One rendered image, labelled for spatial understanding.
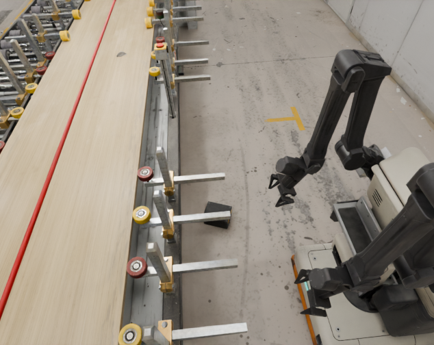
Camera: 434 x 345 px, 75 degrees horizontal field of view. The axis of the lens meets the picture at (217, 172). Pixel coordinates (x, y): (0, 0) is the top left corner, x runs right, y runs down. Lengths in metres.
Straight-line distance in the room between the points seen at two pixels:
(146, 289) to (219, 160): 1.56
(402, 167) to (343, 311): 1.09
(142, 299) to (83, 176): 0.68
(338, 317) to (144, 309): 1.06
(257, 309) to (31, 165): 1.61
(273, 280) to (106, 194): 1.29
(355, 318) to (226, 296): 0.79
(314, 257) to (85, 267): 1.33
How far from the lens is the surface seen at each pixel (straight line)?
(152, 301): 1.49
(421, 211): 0.65
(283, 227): 2.35
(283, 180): 1.18
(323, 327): 1.86
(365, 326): 1.92
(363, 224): 1.24
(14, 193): 1.73
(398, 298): 1.50
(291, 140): 2.99
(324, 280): 0.88
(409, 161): 1.03
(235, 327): 1.20
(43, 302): 1.35
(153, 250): 0.99
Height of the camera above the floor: 2.02
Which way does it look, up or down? 50 degrees down
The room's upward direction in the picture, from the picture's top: 3 degrees counter-clockwise
